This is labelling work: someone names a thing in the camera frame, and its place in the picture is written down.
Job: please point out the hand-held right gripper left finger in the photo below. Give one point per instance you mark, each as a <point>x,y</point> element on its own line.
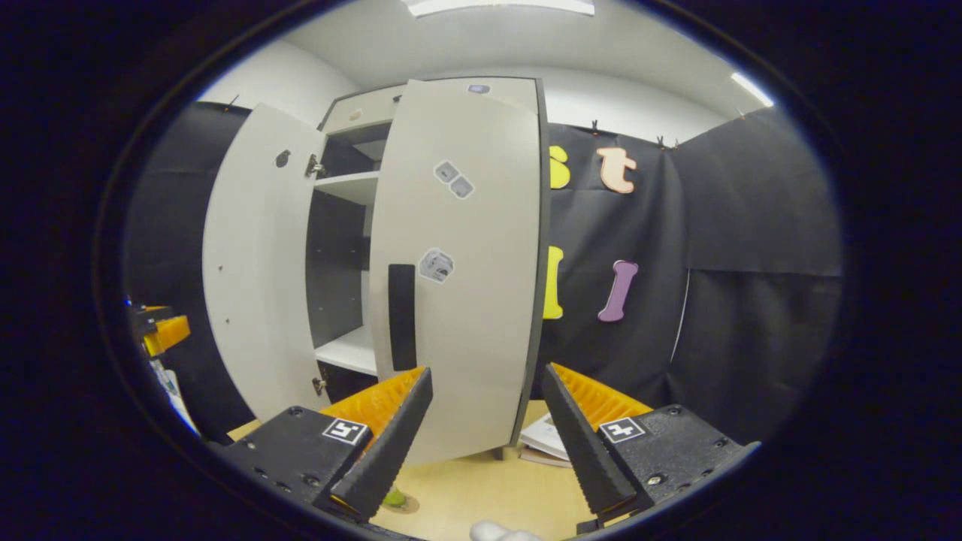
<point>391,443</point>

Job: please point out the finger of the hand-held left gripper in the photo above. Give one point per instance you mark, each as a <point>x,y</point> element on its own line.
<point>150,312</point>
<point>171,334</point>

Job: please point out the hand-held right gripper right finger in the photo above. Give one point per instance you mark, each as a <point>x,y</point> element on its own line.
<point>582,451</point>

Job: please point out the green label clear bottle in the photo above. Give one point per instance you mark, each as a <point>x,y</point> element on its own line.
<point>394,497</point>

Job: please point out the round brown coaster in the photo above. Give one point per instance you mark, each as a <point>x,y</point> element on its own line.
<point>409,505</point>

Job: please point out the white cabinet door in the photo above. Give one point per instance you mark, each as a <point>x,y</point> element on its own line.
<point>255,285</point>
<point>481,300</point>

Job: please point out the white and grey cabinet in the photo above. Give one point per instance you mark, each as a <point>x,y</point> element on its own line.
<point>334,263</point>

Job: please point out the thin brown-edged book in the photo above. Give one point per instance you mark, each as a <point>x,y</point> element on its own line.
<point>537,457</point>

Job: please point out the black backdrop cloth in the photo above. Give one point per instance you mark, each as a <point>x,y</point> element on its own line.
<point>751,338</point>

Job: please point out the narrow ceiling light strip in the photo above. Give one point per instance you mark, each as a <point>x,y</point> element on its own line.
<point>751,89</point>

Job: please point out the long ceiling light panel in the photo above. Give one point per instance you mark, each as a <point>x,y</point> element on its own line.
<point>496,6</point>

